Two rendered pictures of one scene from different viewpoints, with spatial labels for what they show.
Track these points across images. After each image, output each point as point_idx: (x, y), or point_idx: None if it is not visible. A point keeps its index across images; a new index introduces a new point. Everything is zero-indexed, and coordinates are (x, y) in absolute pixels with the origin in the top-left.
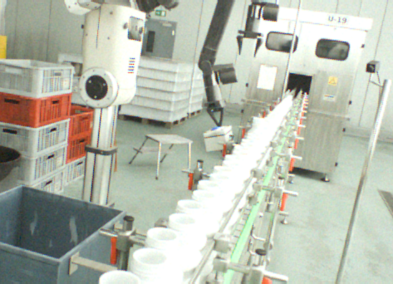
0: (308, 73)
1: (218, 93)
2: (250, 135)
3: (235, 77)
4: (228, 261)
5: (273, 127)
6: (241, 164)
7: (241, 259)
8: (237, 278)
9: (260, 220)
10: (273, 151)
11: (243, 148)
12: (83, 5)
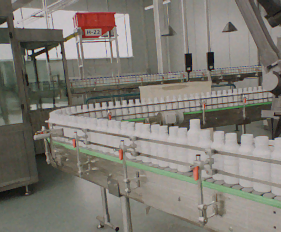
0: None
1: (272, 104)
2: (172, 127)
3: (262, 85)
4: (83, 135)
5: None
6: (121, 125)
7: (116, 168)
8: (116, 176)
9: (196, 216)
10: (207, 158)
11: (140, 124)
12: None
